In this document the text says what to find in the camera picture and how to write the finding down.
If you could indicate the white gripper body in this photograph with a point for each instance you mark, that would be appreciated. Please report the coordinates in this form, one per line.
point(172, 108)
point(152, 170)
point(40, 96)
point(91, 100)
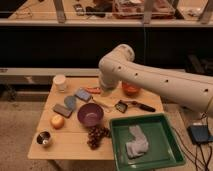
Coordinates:
point(107, 84)

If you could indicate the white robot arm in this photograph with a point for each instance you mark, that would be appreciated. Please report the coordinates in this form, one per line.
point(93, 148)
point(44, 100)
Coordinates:
point(190, 90)

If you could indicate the white plastic cup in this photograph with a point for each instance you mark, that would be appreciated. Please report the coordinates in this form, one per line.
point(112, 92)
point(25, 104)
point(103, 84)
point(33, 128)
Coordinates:
point(60, 82)

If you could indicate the small metal cup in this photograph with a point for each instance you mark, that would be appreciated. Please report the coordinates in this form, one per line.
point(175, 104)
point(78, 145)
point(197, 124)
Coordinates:
point(44, 139)

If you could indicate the orange bowl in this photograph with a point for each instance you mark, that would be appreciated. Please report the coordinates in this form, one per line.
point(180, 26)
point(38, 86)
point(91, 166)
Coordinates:
point(129, 89)

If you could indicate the wooden spoon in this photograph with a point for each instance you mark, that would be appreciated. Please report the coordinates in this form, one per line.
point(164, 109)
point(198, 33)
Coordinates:
point(105, 106)

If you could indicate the blue sponge block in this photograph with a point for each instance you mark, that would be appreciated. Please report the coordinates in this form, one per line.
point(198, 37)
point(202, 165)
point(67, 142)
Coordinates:
point(82, 94)

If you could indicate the purple bowl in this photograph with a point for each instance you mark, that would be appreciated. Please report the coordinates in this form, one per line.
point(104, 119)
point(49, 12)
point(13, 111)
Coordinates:
point(90, 114)

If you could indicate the blue grey round object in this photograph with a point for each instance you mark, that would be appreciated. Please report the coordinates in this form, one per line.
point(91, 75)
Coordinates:
point(70, 102)

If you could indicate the bunch of dark grapes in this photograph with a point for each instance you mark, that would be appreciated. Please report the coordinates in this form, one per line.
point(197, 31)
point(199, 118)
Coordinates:
point(96, 134)

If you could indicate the grey brown sponge block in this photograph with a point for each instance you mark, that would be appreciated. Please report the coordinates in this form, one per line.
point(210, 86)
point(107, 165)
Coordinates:
point(62, 110)

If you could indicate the wooden table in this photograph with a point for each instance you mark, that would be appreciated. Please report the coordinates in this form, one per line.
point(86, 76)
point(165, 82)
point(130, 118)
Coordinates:
point(70, 142)

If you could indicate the orange fruit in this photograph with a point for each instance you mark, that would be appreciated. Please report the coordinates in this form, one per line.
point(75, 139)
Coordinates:
point(57, 121)

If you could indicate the green plastic tray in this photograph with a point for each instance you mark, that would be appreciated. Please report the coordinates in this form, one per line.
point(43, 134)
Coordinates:
point(164, 150)

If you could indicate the white crumpled cloth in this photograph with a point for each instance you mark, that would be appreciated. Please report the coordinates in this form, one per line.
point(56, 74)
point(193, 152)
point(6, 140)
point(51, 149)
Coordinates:
point(139, 145)

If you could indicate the cluttered red tray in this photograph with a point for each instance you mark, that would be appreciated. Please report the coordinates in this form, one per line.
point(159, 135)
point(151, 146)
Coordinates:
point(135, 8)

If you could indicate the black remote control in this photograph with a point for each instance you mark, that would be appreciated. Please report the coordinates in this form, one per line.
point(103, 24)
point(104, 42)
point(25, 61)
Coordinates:
point(79, 9)

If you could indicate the black power box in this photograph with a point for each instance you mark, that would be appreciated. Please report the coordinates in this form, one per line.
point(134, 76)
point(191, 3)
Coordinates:
point(199, 134)

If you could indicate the black handled dustpan brush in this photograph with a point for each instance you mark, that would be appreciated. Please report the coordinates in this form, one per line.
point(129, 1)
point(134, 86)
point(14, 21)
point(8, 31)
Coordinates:
point(122, 106)

